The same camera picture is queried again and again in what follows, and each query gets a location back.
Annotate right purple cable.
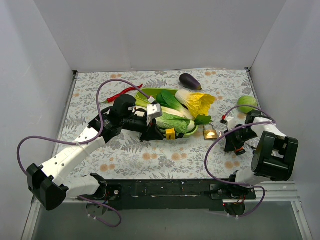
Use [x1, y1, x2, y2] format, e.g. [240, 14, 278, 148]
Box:
[203, 104, 277, 219]

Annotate red chili pepper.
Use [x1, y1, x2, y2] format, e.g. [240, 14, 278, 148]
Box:
[101, 87, 136, 104]

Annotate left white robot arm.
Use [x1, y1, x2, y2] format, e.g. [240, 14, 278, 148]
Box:
[26, 94, 165, 211]

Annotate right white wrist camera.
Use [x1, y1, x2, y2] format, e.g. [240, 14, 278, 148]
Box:
[220, 115, 236, 131]

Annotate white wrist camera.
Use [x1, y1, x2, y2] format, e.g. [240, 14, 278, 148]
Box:
[220, 115, 236, 131]
[146, 96, 163, 125]

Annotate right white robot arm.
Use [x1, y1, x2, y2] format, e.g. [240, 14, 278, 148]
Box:
[221, 110, 299, 199]

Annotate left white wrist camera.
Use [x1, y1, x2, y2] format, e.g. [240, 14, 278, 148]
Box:
[146, 96, 163, 125]

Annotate large napa cabbage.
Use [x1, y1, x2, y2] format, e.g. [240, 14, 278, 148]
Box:
[156, 107, 197, 134]

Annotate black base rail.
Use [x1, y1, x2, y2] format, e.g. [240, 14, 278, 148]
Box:
[77, 174, 256, 212]

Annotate green bok choy leaves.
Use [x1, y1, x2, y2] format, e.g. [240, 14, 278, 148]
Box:
[156, 90, 184, 111]

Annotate yellow leaf cabbage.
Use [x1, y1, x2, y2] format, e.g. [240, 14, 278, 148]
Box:
[175, 89, 216, 118]

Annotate green oval tray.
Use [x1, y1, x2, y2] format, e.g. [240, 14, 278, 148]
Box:
[142, 87, 198, 138]

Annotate orange black padlock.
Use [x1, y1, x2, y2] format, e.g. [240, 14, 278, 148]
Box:
[234, 147, 246, 156]

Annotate purple cable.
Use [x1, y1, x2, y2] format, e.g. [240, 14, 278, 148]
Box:
[203, 104, 277, 219]
[16, 78, 155, 228]

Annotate purple eggplant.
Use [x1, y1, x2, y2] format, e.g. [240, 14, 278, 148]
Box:
[179, 73, 202, 91]

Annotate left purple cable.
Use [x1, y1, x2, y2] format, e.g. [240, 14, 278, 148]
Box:
[16, 78, 155, 228]

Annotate round green cabbage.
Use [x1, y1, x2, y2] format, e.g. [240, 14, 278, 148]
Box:
[237, 95, 258, 114]

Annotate large brass padlock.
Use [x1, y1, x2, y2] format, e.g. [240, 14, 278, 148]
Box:
[203, 123, 218, 140]

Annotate yellow padlock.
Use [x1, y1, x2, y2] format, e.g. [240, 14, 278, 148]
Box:
[165, 128, 184, 140]

